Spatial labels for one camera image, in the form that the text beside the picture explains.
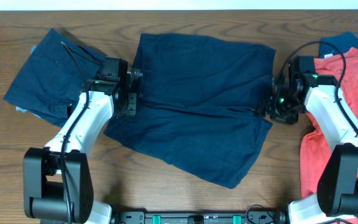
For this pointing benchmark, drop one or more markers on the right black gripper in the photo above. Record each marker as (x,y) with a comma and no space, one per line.
(266,107)

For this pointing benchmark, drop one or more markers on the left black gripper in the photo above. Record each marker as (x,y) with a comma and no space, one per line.
(132,109)

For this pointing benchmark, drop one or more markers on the navy blue shorts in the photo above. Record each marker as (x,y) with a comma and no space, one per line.
(196,103)

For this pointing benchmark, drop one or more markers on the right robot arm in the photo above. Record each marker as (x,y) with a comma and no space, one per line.
(336,198)

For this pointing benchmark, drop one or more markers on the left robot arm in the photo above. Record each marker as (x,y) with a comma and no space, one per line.
(57,180)

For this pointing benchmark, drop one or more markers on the dark blue garment underneath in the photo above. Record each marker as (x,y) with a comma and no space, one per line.
(343,42)

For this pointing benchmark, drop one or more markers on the red orange t-shirt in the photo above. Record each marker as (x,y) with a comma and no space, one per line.
(314,150)

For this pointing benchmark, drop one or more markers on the folded navy shorts stack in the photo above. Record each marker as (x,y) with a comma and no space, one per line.
(49,84)

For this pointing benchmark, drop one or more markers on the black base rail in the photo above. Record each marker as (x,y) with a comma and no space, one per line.
(256,214)

